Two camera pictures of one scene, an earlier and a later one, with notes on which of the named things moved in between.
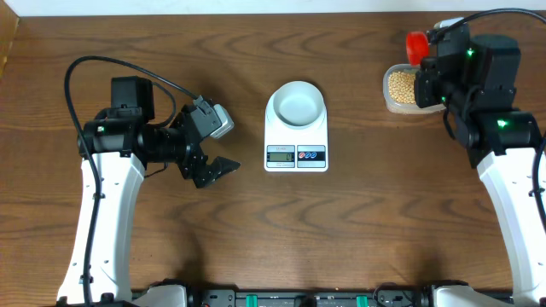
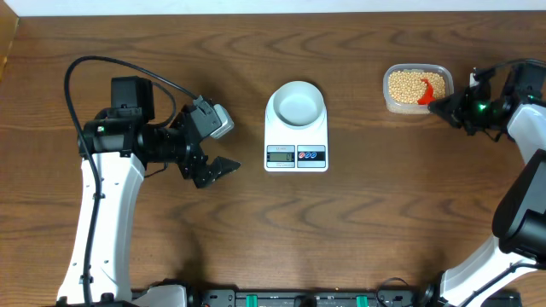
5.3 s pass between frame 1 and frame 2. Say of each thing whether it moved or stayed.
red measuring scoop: moved
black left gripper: stayed
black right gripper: moved
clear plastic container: stayed
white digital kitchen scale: stayed
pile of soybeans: stayed
